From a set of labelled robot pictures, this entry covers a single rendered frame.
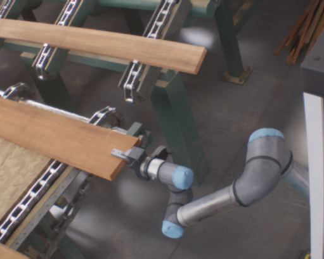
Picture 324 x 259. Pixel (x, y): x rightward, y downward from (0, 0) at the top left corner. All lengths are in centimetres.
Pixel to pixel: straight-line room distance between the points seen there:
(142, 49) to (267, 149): 93
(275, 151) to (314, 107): 91
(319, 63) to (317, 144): 14
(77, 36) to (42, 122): 55
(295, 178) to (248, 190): 21
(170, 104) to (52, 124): 58
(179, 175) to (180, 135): 82
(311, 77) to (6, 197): 162
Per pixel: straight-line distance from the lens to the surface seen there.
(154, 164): 176
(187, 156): 262
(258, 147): 154
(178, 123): 245
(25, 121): 226
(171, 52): 216
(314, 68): 60
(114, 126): 216
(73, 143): 202
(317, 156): 71
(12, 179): 211
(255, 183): 148
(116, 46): 234
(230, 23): 317
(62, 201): 199
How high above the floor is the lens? 217
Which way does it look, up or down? 42 degrees down
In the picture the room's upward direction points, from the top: 20 degrees counter-clockwise
